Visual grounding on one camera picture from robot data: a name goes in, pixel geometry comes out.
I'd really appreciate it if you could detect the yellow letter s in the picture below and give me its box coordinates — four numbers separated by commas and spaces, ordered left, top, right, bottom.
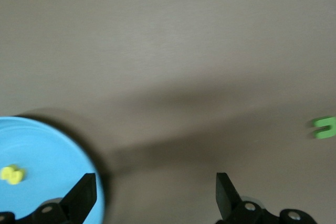
1, 164, 26, 185

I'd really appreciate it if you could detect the blue plate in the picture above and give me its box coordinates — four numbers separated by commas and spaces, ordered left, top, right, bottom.
0, 116, 106, 224

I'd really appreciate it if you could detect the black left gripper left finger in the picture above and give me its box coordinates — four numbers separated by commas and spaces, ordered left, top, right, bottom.
0, 173, 97, 224

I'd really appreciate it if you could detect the green letter u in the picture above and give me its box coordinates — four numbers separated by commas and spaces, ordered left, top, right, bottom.
312, 116, 336, 139

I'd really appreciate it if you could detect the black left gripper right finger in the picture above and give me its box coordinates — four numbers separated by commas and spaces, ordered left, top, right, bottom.
215, 172, 318, 224

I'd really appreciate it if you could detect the brown table cover sheet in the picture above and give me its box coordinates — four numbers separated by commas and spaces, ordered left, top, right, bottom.
0, 0, 336, 224

